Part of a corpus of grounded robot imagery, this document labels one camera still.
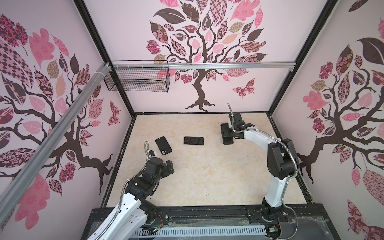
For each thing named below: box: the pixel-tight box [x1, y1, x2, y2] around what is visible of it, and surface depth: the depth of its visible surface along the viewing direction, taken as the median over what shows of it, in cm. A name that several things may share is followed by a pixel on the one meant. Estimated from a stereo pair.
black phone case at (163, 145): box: [155, 136, 172, 156], surface depth 103 cm
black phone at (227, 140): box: [222, 136, 234, 145], surface depth 98 cm
